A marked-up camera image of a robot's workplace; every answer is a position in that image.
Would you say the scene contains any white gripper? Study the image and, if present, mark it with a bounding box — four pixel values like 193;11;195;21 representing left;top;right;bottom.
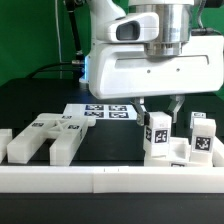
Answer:
88;36;224;126

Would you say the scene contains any white chair seat part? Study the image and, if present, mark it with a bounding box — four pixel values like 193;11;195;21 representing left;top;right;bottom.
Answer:
144;137;213;167

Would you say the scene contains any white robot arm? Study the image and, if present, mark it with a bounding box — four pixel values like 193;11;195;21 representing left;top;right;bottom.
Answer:
64;0;224;126

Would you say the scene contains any white tagged cube far right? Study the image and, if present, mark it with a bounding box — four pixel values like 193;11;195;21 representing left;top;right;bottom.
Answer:
190;111;206;129

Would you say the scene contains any white marker sheet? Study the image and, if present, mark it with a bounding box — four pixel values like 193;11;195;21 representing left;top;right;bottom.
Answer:
63;104;137;120

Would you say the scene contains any white block left edge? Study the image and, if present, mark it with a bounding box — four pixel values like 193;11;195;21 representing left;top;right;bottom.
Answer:
0;129;12;163

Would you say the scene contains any white obstacle wall bar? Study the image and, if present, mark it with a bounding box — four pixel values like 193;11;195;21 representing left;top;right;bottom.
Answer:
212;138;224;167

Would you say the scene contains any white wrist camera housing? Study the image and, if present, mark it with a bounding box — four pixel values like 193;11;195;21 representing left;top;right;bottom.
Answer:
105;12;159;43

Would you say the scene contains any white chair back frame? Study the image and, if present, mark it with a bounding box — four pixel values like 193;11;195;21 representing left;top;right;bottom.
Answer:
7;113;96;166

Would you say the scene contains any white thin cable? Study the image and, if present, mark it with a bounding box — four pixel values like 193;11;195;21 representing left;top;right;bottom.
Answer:
54;0;64;80

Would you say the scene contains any black cable on table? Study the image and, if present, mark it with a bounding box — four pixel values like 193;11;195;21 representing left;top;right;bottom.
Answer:
25;60;84;80

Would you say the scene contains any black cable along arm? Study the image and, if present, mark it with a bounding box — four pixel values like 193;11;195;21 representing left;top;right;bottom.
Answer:
63;0;84;61

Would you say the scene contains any white front rail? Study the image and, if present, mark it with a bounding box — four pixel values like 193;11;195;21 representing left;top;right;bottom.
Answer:
0;166;224;193

